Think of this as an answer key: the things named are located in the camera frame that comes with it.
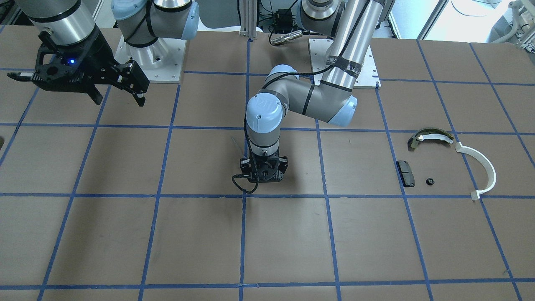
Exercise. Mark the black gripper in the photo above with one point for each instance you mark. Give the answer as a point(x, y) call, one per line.
point(284, 163)
point(97, 53)

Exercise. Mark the silver cylindrical tool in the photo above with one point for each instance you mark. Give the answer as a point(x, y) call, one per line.
point(284, 38)

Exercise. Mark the black brake pad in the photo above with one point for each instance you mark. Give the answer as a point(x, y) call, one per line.
point(406, 173)

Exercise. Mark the black power adapter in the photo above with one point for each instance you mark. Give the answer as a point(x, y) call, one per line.
point(284, 21)

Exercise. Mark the white curved plastic part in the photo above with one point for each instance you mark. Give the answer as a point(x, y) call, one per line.
point(485, 162)

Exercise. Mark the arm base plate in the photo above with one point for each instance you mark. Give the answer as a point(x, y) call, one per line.
point(161, 62)
point(368, 78)

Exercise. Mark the aluminium frame post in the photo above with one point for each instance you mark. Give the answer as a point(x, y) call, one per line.
point(248, 18)

